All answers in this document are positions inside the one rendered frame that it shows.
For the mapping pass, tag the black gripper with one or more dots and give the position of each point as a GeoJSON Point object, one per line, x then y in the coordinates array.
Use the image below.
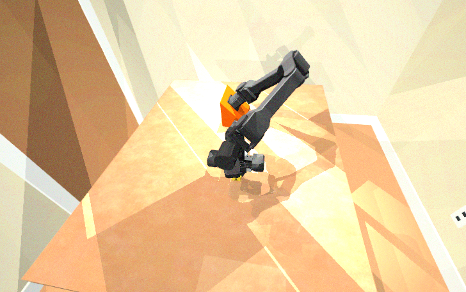
{"type": "Point", "coordinates": [255, 162]}

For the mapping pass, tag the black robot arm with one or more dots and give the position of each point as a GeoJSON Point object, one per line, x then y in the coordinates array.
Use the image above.
{"type": "Point", "coordinates": [290, 75]}

